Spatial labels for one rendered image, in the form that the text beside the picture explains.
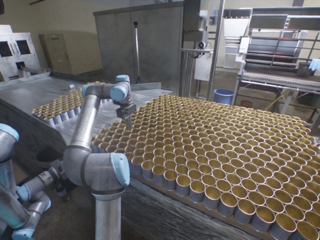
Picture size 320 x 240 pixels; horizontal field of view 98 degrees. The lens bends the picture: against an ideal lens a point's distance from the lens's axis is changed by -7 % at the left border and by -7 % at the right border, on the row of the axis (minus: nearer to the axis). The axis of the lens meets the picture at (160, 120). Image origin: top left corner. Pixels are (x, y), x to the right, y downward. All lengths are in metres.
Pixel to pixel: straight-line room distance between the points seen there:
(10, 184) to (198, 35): 3.02
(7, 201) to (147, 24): 3.56
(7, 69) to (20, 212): 5.44
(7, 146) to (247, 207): 1.02
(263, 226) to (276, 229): 0.04
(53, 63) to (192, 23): 6.04
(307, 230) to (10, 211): 1.15
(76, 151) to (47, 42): 7.17
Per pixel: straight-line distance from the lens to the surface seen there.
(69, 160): 0.61
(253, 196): 0.85
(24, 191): 0.97
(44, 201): 1.04
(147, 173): 0.84
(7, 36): 6.14
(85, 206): 2.25
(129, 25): 4.12
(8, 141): 0.83
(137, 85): 2.24
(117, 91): 0.75
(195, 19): 3.04
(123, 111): 0.89
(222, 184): 0.84
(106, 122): 1.50
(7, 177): 0.96
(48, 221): 2.35
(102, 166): 0.55
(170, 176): 0.85
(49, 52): 7.68
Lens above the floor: 1.79
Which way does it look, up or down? 30 degrees down
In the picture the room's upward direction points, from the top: straight up
